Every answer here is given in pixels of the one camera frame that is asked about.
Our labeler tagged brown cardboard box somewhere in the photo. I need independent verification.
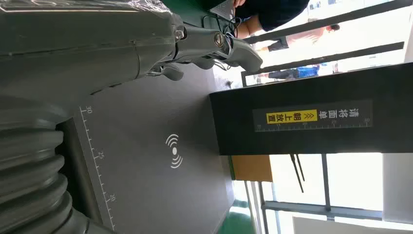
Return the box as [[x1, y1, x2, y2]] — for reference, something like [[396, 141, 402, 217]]
[[230, 155, 273, 182]]

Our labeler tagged dark grey scanner platform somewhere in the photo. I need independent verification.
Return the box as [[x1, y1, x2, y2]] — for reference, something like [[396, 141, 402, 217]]
[[58, 63, 236, 234]]

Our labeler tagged black power cable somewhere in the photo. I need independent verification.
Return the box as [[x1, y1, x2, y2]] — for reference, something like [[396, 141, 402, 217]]
[[201, 14, 243, 39]]

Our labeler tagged distant person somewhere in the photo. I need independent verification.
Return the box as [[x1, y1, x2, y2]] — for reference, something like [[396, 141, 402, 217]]
[[258, 64, 323, 80], [266, 24, 341, 53]]

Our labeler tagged black scanner column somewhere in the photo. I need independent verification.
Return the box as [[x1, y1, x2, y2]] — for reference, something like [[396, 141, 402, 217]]
[[209, 62, 413, 156]]

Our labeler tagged black laptop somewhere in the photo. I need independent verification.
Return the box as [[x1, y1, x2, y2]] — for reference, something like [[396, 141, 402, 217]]
[[209, 0, 236, 20]]

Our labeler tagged dark window frame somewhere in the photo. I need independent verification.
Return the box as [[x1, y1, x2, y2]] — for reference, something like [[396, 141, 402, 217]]
[[240, 0, 413, 234]]

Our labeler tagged green conveyor belt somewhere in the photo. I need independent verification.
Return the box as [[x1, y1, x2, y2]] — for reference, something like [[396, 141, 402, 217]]
[[217, 199, 259, 234]]

